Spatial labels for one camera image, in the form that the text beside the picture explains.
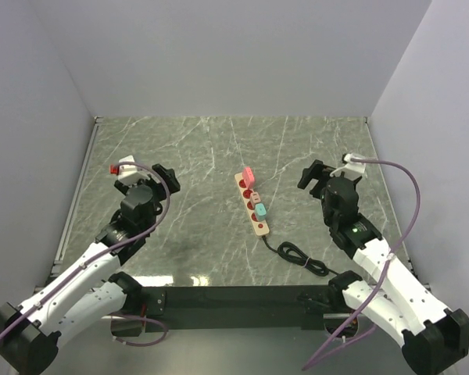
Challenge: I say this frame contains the pink square plug adapter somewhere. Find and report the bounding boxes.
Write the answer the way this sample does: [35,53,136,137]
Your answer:
[242,166,256,189]

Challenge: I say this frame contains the teal plug adapter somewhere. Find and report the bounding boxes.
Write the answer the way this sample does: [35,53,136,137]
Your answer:
[254,202,267,222]

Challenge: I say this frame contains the beige power strip red sockets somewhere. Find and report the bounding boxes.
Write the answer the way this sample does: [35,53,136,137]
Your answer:
[234,173,270,238]

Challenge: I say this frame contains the dusty pink plug adapter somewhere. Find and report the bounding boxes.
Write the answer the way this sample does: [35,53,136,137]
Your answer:
[249,191,261,206]

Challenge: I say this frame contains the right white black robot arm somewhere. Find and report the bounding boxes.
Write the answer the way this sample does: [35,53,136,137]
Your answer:
[298,154,469,374]

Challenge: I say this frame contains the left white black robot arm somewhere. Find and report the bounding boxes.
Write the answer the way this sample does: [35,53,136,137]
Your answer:
[0,157,181,374]

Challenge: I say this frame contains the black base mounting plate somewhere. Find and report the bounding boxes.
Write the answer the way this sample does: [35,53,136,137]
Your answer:
[120,284,352,330]

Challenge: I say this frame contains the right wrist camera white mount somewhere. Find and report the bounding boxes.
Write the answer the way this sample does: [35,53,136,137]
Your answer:
[329,153,366,180]

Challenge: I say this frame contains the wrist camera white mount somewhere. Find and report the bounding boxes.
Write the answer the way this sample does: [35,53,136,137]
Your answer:
[329,153,366,180]
[109,155,149,186]

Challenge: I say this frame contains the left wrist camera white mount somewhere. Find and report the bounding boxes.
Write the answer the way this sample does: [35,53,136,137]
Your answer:
[109,155,149,186]

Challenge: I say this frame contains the black power strip cord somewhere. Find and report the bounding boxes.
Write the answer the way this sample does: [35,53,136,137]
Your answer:
[263,235,341,277]

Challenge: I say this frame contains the aluminium extrusion rail front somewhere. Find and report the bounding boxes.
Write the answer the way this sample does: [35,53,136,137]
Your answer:
[30,257,360,325]

